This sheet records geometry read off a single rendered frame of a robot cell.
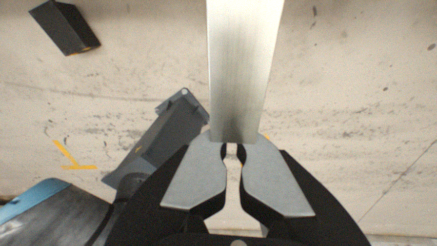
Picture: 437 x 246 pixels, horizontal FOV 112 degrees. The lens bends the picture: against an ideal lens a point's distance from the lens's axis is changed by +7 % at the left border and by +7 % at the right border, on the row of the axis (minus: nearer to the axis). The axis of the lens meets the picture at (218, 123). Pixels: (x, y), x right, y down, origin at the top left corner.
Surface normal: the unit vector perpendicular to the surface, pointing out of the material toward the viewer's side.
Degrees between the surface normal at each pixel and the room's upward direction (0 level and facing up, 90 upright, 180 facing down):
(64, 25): 0
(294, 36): 0
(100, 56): 0
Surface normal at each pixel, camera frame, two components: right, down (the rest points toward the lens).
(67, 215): 0.80, -0.47
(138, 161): -0.06, 0.55
